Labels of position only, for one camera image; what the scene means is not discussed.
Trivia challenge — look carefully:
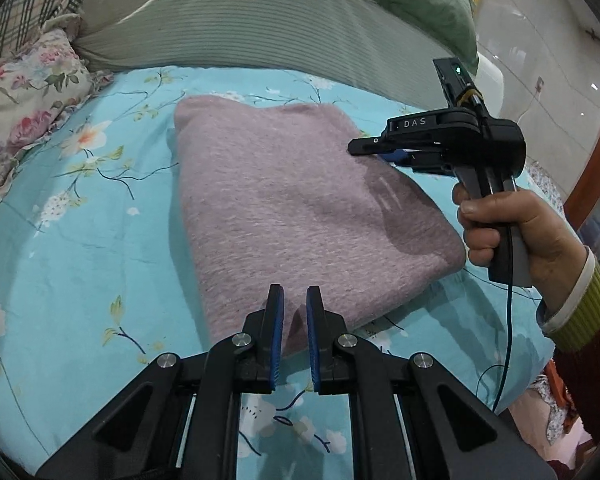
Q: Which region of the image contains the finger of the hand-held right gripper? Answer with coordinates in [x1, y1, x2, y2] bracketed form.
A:
[347, 136, 448, 157]
[379, 149, 453, 177]

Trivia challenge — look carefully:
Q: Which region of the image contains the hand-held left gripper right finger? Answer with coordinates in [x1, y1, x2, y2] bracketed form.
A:
[306, 285, 556, 480]

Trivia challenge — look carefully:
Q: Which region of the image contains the plain green pillow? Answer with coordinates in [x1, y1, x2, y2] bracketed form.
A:
[305, 0, 481, 75]

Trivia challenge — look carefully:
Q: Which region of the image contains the white upholstered bed frame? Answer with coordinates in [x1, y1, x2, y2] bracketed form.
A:
[474, 55, 506, 117]

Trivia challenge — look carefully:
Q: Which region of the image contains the floral ruffled pillow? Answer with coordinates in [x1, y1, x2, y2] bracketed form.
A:
[0, 27, 113, 217]

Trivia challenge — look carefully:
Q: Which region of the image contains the plaid blanket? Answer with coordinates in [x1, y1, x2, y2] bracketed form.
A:
[0, 0, 112, 68]

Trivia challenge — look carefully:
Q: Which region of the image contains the pink knit sweater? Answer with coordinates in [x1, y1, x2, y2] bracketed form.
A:
[174, 95, 467, 358]

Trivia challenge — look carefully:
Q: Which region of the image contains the blue floral bedsheet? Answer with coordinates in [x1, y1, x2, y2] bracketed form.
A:
[0, 65, 556, 466]

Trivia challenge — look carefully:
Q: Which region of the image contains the green ribbed quilt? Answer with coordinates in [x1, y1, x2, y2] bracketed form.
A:
[75, 0, 481, 111]

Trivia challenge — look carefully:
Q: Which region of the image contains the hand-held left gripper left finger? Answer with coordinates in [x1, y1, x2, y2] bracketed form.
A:
[35, 284, 286, 480]

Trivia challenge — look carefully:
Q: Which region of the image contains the person's right forearm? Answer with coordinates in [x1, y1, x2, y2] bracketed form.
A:
[536, 247, 600, 443]

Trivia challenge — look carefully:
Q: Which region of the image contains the grey patterned cloth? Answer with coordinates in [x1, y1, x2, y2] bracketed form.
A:
[524, 159, 562, 202]

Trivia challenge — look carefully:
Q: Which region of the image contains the person's right hand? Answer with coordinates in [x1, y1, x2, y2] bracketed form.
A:
[452, 182, 589, 307]

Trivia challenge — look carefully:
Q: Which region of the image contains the brown wooden furniture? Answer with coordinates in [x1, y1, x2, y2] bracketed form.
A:
[564, 60, 600, 263]

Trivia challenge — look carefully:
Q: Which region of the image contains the black cable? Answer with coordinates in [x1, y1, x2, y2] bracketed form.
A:
[475, 225, 517, 413]

